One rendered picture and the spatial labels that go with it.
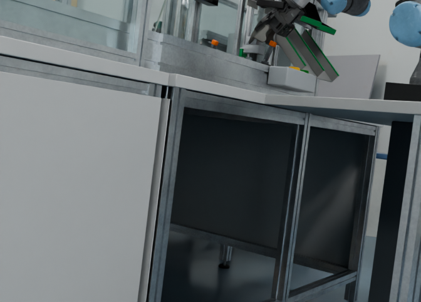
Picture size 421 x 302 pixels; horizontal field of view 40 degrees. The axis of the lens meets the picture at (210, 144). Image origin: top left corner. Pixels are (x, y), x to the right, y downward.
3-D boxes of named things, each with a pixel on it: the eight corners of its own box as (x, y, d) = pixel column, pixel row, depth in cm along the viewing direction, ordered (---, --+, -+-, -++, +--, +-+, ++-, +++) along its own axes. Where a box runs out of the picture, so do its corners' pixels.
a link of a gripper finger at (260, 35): (253, 49, 203) (272, 31, 201) (244, 38, 206) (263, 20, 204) (256, 52, 206) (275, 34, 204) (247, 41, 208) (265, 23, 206)
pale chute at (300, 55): (317, 78, 231) (324, 70, 228) (297, 72, 221) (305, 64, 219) (284, 29, 244) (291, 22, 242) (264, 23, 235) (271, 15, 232)
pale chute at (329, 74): (332, 82, 243) (339, 75, 241) (314, 78, 234) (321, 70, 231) (299, 36, 256) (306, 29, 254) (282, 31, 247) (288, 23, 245)
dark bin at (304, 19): (319, 28, 231) (327, 10, 228) (300, 21, 222) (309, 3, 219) (274, 2, 248) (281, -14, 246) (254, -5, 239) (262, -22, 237)
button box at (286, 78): (314, 93, 197) (316, 75, 197) (285, 86, 180) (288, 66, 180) (296, 91, 201) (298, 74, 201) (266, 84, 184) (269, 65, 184)
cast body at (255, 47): (264, 55, 210) (266, 36, 209) (257, 52, 206) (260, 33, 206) (244, 54, 214) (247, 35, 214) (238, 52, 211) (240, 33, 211)
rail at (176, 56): (312, 107, 214) (316, 78, 213) (158, 73, 141) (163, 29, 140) (299, 106, 217) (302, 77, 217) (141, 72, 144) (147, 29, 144)
